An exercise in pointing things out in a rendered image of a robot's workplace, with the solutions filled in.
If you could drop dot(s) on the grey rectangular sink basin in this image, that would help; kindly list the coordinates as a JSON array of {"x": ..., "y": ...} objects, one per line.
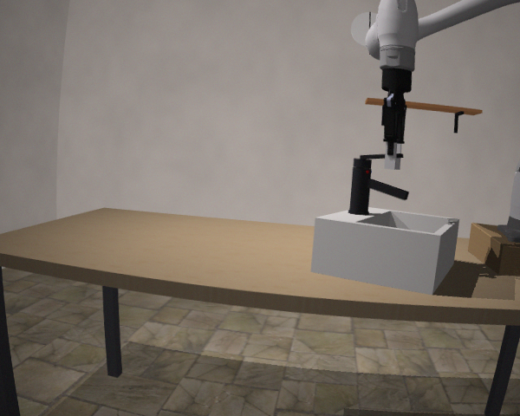
[{"x": 398, "y": 254}]

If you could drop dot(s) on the black mixer tap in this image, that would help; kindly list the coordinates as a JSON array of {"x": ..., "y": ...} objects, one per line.
[{"x": 362, "y": 182}]

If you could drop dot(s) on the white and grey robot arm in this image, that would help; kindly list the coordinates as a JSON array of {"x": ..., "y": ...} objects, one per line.
[{"x": 397, "y": 29}]

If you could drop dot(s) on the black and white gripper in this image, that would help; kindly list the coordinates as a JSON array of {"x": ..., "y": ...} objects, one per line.
[{"x": 396, "y": 81}]

